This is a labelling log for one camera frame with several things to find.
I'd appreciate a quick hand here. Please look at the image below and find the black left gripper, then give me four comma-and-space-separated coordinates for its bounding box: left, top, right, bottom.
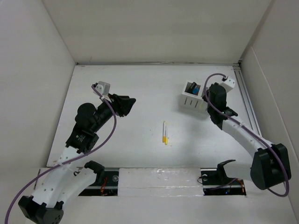
92, 92, 135, 133

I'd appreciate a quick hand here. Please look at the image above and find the blue cap black highlighter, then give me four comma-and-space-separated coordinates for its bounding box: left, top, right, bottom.
192, 87, 200, 96

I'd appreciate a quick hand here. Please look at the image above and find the yellow cap black highlighter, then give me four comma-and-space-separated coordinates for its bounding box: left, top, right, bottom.
186, 82, 197, 94

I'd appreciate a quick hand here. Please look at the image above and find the yellow cap white pen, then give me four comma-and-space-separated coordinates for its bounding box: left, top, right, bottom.
165, 122, 168, 145
162, 121, 167, 144

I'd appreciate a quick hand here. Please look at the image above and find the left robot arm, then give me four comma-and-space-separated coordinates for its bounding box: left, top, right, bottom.
18, 94, 136, 224

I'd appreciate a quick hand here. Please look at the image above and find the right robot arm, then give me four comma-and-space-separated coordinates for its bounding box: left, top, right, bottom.
203, 83, 292, 197

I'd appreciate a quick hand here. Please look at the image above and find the white pen holder box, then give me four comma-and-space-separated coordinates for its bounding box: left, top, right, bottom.
178, 80, 208, 118

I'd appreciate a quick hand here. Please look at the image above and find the white foam block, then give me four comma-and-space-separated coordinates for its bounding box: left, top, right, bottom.
118, 168, 203, 197

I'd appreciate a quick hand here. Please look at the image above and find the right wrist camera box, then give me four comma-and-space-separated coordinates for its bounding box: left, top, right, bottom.
220, 77, 236, 93

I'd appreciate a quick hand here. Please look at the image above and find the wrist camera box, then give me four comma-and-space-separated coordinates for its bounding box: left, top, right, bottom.
92, 81, 110, 96
220, 77, 236, 93

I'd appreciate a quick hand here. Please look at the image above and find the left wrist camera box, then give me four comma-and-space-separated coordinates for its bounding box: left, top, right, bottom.
92, 81, 110, 96

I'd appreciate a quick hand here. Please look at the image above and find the aluminium rail right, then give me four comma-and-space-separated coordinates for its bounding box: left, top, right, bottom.
233, 63, 262, 136

